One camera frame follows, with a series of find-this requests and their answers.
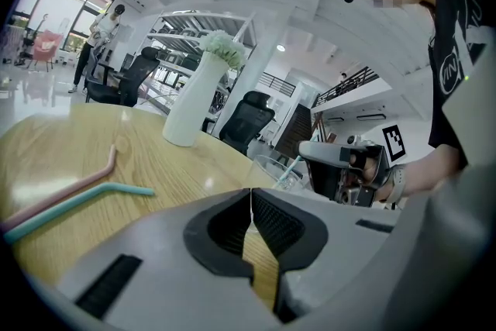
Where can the white ribbed vase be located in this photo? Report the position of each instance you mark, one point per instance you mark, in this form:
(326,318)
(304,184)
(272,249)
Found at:
(190,104)

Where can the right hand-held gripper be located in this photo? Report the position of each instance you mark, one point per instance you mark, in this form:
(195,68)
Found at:
(393,143)

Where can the person's right hand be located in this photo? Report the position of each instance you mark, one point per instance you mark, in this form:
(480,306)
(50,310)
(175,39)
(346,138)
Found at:
(366,166)

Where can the teal bent straw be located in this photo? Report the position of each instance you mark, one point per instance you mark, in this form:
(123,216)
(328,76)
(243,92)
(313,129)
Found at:
(293,165)
(58,207)

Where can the white square pillar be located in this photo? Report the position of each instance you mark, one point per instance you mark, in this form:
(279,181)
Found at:
(255,66)

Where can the person's right forearm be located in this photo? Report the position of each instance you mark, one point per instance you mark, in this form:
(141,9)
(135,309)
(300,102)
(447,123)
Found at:
(430,170)

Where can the dark wooden staircase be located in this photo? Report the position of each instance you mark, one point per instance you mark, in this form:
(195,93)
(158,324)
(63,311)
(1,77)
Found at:
(298,128)

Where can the person's black printed t-shirt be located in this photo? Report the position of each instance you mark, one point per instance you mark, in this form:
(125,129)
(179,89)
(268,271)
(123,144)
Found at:
(453,50)

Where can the white green flower bunch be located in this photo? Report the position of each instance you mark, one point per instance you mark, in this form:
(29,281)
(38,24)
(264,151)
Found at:
(224,46)

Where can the round ceiling light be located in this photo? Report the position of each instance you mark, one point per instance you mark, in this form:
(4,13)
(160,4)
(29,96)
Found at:
(281,48)

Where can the black mesh office chair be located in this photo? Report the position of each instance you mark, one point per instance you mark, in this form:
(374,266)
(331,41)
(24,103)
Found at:
(135,77)
(246,120)

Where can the black linear pendant lamp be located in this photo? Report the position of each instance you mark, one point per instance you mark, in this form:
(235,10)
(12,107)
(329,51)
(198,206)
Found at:
(335,118)
(371,117)

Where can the clear glass cup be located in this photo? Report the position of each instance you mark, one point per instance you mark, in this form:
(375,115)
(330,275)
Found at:
(263,174)

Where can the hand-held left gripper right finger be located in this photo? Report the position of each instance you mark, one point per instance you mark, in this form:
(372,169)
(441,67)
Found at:
(341,244)

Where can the white metal storage shelf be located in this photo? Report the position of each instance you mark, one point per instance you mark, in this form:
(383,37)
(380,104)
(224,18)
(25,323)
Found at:
(182,36)

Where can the grey wristband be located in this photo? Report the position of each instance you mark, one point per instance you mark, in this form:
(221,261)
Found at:
(396,182)

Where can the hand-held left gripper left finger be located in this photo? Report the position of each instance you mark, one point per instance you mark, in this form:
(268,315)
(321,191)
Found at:
(166,283)

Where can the large black-framed window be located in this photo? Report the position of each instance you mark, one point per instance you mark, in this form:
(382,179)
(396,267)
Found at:
(54,7)

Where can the black balcony railing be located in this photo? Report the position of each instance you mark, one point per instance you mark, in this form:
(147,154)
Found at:
(277,81)

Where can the pink armchair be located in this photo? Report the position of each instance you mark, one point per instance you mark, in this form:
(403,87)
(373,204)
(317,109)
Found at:
(45,46)

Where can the black mezzanine railing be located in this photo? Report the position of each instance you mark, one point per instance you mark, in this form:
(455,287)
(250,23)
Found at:
(348,83)

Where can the pink bent straw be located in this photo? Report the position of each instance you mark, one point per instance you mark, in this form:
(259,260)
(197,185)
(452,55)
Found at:
(77,184)

